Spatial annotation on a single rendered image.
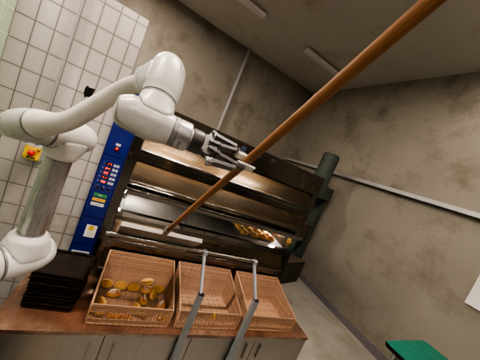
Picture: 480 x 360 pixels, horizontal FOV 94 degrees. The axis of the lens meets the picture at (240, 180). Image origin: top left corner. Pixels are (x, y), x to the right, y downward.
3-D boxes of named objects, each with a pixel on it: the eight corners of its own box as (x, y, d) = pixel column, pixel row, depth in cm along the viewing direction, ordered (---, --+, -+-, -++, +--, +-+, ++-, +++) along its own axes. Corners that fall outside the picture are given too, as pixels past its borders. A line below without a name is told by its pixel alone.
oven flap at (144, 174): (129, 181, 179) (138, 158, 183) (296, 231, 254) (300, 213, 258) (129, 180, 175) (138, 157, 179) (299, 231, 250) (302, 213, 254)
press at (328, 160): (303, 288, 457) (361, 165, 430) (268, 283, 417) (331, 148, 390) (283, 267, 520) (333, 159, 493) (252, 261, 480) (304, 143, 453)
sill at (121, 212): (117, 212, 188) (118, 208, 187) (283, 251, 263) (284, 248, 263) (116, 215, 182) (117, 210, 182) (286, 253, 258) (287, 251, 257)
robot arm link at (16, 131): (19, 99, 73) (63, 112, 86) (-14, 101, 79) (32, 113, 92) (16, 139, 73) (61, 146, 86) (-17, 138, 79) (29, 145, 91)
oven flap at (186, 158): (140, 151, 177) (148, 128, 181) (306, 210, 251) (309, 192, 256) (141, 150, 173) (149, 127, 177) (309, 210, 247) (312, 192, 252)
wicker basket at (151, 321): (98, 277, 188) (109, 248, 185) (165, 285, 211) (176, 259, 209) (81, 325, 144) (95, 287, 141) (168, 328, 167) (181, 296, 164)
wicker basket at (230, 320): (168, 285, 213) (178, 259, 210) (221, 291, 236) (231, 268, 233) (171, 328, 169) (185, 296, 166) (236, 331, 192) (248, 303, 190)
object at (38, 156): (26, 155, 153) (30, 141, 152) (43, 161, 157) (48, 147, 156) (20, 157, 146) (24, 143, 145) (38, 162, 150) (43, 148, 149)
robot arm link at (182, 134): (163, 151, 67) (182, 158, 70) (172, 133, 61) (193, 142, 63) (170, 128, 72) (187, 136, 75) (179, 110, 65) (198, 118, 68)
